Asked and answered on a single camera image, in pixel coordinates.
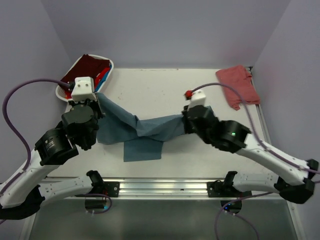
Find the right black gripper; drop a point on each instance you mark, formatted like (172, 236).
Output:
(187, 129)

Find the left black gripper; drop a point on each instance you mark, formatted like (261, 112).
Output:
(95, 104)

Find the blue t shirt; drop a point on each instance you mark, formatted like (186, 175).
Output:
(143, 139)

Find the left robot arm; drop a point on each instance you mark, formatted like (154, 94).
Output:
(23, 194)

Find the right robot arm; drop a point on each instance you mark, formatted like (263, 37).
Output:
(289, 177)

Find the white laundry basket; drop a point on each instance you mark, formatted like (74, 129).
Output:
(98, 57)

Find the red and blue clothes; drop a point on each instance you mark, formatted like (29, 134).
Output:
(98, 82)

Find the dark red t shirt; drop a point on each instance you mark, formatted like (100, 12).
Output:
(88, 66)

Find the pink folded t shirt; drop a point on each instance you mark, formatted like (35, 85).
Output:
(239, 78)

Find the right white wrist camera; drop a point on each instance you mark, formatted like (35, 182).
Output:
(195, 98)

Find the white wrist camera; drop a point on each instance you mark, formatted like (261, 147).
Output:
(83, 90)
(195, 98)

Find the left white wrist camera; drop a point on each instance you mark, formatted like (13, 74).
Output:
(83, 90)

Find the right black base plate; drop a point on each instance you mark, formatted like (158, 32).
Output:
(220, 189)

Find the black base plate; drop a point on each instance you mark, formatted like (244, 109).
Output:
(109, 188)
(220, 189)

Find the aluminium mounting rail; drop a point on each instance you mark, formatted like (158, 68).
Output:
(130, 188)

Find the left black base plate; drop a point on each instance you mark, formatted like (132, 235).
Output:
(109, 188)

